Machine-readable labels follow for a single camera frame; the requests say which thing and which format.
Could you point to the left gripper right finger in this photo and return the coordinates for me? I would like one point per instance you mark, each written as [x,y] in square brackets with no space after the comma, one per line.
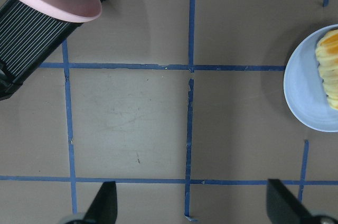
[283,207]

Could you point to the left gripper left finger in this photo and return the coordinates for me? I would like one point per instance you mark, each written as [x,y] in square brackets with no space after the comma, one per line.
[103,208]

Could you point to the blue plate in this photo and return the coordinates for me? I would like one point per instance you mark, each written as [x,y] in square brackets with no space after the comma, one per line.
[303,88]

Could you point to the striped bread roll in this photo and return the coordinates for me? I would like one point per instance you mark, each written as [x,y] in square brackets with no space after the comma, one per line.
[326,55]

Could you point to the black plate rack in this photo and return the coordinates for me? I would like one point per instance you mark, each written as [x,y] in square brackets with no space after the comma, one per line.
[28,37]

